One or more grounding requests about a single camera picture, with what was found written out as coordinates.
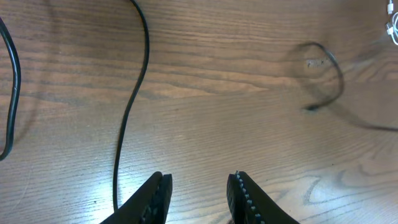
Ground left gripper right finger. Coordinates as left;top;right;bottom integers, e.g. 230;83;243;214
226;171;299;224

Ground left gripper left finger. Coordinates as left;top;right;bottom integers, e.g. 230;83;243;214
101;172;173;224

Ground black USB cable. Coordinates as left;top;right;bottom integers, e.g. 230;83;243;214
0;0;150;213

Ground white USB cable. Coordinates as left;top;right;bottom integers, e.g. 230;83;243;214
384;0;398;46

